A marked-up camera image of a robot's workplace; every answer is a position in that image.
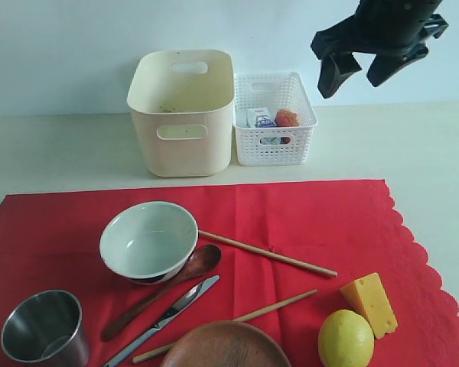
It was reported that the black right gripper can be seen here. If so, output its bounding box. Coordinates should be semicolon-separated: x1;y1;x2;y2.
311;0;448;99

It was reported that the orange fried food piece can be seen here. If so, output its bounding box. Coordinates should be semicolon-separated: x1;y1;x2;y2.
278;110;301;128

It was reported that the white blue milk carton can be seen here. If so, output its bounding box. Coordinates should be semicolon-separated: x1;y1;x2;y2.
246;107;282;145

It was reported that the yellow cheese wedge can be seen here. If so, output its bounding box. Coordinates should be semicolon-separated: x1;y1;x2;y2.
340;272;398;339

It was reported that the yellow lemon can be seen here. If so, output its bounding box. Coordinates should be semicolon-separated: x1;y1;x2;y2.
317;309;375;366

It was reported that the white woven plastic basket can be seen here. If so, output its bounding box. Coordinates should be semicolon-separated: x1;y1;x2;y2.
233;72;317;166

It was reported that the cream plastic bin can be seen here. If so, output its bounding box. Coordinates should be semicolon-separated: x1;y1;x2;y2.
127;50;235;177

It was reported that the upper wooden chopstick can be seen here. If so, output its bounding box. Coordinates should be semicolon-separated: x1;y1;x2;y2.
198;229;338;278

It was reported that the wooden chopstick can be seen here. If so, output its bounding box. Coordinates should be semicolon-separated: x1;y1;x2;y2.
132;289;318;364
198;229;338;278

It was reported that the brown wooden spoon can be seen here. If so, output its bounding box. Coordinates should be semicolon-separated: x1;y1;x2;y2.
100;244;222;342

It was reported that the white ceramic bowl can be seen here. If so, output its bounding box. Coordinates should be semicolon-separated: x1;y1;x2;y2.
99;201;198;285

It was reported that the steel table knife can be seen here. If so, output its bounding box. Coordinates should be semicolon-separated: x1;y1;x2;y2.
103;275;220;367

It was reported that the brown wooden plate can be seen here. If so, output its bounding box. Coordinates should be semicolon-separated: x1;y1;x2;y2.
161;321;291;367

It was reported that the lower wooden chopstick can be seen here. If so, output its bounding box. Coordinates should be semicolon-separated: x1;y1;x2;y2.
132;289;318;364

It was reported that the red table cloth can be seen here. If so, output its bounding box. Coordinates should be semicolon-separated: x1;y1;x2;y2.
0;180;459;366

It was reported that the stainless steel cup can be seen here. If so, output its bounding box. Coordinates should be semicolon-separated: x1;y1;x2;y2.
1;290;90;366

